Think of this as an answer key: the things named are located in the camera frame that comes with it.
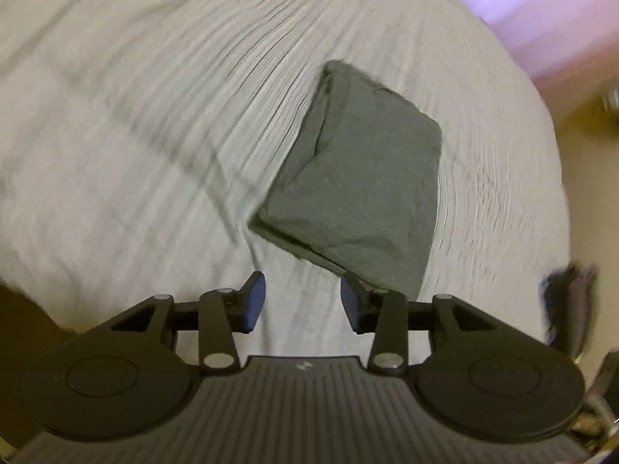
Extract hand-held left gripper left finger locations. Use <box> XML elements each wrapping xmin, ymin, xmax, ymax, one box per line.
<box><xmin>111</xmin><ymin>271</ymin><xmax>267</xmax><ymax>375</ymax></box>

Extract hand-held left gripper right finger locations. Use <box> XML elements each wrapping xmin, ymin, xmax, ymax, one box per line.
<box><xmin>341</xmin><ymin>273</ymin><xmax>499</xmax><ymax>377</ymax></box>

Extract grey printed T-shirt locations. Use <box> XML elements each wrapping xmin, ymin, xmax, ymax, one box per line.
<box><xmin>248</xmin><ymin>59</ymin><xmax>443</xmax><ymax>301</ymax></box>

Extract pink curtain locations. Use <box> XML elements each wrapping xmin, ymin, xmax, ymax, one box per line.
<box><xmin>426</xmin><ymin>0</ymin><xmax>619</xmax><ymax>80</ymax></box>

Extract metal frame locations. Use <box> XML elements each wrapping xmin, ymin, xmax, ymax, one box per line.
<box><xmin>575</xmin><ymin>348</ymin><xmax>619</xmax><ymax>451</ymax></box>

